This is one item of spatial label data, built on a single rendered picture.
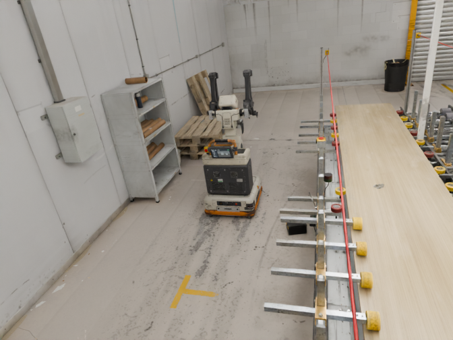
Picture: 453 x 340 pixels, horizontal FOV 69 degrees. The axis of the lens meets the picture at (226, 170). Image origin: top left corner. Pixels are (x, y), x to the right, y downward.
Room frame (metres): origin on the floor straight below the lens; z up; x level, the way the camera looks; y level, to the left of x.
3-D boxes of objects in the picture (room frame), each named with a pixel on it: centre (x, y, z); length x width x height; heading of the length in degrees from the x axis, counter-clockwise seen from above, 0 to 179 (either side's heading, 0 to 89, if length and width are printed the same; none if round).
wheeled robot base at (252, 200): (3.67, -0.06, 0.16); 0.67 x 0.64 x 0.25; 162
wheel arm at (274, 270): (1.33, -0.41, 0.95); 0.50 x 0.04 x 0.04; 72
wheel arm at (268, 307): (1.09, -0.33, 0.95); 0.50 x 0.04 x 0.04; 72
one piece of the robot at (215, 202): (3.35, 0.02, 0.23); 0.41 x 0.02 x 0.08; 72
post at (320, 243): (1.36, -0.44, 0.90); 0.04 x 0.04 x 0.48; 72
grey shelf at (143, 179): (4.48, 1.08, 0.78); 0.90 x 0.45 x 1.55; 162
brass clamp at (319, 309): (1.10, -0.36, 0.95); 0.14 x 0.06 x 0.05; 162
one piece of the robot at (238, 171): (3.58, -0.03, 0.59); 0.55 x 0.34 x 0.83; 72
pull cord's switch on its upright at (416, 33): (4.17, -2.51, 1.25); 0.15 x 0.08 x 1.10; 162
